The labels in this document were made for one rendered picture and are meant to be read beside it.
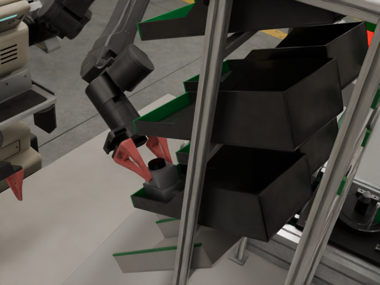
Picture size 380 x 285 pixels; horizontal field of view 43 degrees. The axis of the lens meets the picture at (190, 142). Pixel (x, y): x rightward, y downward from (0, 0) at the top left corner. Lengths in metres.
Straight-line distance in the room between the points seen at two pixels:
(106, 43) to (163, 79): 2.62
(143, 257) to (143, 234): 0.34
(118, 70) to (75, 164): 0.65
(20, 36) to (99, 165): 0.42
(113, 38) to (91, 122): 2.15
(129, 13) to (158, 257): 0.47
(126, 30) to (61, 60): 2.79
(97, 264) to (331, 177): 0.75
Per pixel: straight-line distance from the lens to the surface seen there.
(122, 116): 0.85
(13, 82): 1.42
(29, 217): 1.32
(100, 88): 0.87
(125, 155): 0.84
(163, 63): 3.76
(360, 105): 0.52
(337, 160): 0.56
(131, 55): 0.84
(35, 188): 1.40
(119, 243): 1.24
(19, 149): 1.59
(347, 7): 0.49
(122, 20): 0.98
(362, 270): 1.19
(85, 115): 3.15
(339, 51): 0.72
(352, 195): 1.31
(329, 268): 1.20
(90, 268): 1.20
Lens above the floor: 1.81
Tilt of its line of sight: 38 degrees down
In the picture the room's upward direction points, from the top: 7 degrees clockwise
